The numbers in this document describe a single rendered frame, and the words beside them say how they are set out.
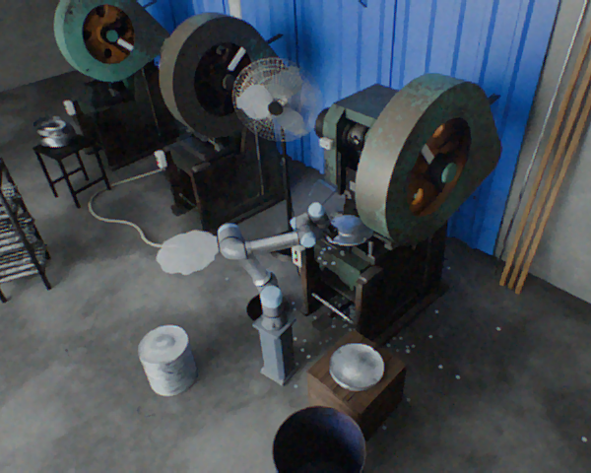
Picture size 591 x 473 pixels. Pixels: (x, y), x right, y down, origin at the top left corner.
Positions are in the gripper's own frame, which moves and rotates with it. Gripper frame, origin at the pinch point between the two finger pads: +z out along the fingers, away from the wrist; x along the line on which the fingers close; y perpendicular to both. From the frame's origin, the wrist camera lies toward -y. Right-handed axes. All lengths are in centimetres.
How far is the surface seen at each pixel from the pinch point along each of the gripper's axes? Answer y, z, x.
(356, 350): 41, 28, -41
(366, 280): 26.5, 14.0, -6.5
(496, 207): 35, 89, 111
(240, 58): -134, -34, 74
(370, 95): -10, -46, 69
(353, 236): 5.9, 6.0, 10.4
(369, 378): 58, 24, -50
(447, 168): 53, -43, 44
